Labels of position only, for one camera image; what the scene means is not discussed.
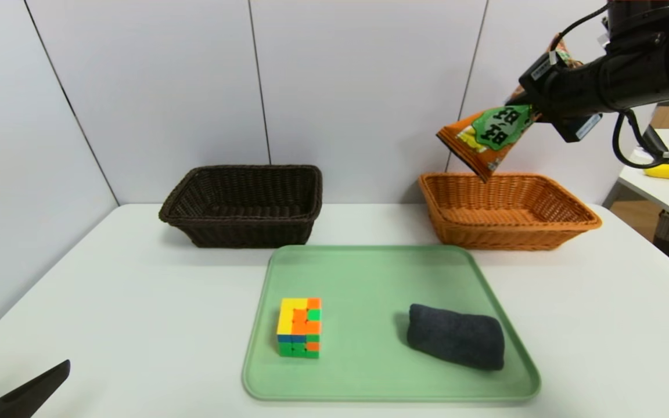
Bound multicoloured puzzle cube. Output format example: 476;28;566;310
277;297;323;359

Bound orange snack bag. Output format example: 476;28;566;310
436;36;573;183

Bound dark grey towel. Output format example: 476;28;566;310
407;304;506;372

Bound dark brown wicker basket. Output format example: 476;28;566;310
159;165;323;249

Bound orange wicker basket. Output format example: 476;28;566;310
419;173;603;251

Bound light green plastic tray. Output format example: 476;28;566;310
242;244;542;402

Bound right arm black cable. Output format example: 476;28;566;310
612;107;669;170

